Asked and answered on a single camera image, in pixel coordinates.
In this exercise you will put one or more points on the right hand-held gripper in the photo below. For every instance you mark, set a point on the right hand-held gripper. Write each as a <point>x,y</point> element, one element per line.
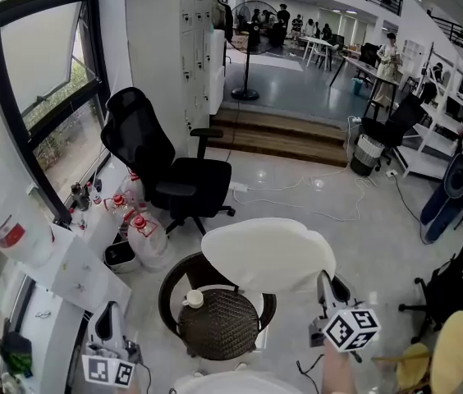
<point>350,328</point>

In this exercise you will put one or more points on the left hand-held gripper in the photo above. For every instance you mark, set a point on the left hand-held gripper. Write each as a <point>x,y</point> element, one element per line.
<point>110,363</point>

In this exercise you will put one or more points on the white seat cushion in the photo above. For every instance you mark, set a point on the white seat cushion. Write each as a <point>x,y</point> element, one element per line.
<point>268,253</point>

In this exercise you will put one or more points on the brown wicker chair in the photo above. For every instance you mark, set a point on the brown wicker chair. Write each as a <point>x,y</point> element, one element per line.
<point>219,322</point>

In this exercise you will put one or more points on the person's right forearm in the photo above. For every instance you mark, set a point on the person's right forearm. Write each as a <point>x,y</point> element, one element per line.
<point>342,372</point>

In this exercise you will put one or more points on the black office chair with armrests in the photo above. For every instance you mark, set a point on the black office chair with armrests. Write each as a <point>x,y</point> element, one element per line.
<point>449,285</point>

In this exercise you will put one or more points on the black mesh office chair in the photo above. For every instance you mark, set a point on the black mesh office chair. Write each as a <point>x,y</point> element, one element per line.
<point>190,183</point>
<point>400,121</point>

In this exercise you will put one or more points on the white window ledge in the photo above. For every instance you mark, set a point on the white window ledge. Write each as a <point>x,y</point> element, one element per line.
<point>55,343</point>

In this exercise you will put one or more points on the black eyeglasses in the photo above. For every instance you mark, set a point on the black eyeglasses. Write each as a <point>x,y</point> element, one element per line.
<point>42,314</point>

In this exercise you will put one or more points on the small white waste bin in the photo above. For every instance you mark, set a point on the small white waste bin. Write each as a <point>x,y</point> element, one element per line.
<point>120,259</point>

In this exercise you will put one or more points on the clear water jug red cap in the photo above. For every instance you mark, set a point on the clear water jug red cap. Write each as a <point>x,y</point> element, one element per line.
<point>116,220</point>
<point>149,248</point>
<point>135,195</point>

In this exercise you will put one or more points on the white mug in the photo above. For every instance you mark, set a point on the white mug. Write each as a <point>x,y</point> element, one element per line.
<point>193,299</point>

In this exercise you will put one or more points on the black and green bag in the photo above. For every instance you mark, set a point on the black and green bag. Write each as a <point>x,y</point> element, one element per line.
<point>16,351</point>

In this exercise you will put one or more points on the person's left shoe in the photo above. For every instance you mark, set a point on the person's left shoe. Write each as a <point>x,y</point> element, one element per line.
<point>199,372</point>

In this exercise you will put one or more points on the person's shoe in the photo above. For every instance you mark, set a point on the person's shoe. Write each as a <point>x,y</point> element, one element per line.
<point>199,372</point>
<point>241,365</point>

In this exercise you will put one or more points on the person's right shoe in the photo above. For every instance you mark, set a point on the person's right shoe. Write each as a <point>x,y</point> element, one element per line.
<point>241,365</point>

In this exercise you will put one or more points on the person's white clothing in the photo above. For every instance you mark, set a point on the person's white clothing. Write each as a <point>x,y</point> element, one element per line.
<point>239,384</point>

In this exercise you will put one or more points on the small bottle red label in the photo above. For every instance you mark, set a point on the small bottle red label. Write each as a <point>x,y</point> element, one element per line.
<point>97,197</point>

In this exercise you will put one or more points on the round wooden table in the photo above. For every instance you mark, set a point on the round wooden table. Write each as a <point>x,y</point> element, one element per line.
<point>455,351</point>

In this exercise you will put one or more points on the striped round trash bin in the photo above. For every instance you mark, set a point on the striped round trash bin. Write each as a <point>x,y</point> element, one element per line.
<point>367,154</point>

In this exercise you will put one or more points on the white floor power strip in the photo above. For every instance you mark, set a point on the white floor power strip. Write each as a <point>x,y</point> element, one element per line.
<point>239,186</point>

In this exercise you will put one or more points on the wooden steps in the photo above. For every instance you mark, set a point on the wooden steps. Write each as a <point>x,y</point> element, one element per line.
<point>281,138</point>

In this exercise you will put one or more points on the white table with angled legs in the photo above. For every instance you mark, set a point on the white table with angled legs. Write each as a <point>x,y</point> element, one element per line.
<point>315,41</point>

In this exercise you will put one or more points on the white locker cabinet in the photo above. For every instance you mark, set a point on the white locker cabinet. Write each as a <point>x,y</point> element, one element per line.
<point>161,56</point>

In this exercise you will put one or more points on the distant group of people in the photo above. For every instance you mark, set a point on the distant group of people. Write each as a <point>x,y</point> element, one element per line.
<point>285,23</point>

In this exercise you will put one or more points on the black standing fan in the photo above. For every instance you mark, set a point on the black standing fan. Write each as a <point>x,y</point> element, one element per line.
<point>252,27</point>

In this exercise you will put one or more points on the black window frame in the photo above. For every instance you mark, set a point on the black window frame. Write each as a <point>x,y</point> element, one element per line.
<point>92,56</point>

